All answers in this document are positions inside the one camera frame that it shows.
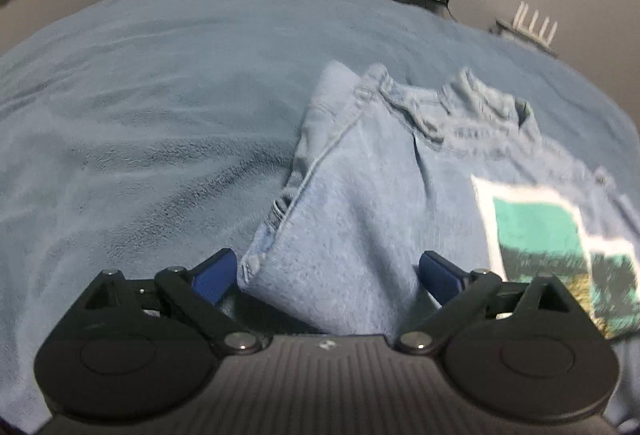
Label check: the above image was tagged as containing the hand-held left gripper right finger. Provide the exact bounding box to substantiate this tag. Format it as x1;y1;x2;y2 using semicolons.
395;251;576;356

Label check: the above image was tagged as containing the white router with antennas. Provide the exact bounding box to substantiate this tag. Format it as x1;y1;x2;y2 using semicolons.
495;1;560;58

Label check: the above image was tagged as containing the light blue sweatshirt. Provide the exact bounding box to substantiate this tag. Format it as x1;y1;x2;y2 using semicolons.
235;60;640;341

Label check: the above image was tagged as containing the blue fleece blanket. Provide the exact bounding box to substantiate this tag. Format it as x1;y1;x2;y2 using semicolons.
0;0;640;435

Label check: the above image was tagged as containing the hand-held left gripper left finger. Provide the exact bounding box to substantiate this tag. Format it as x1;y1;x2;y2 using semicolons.
85;247;261;356

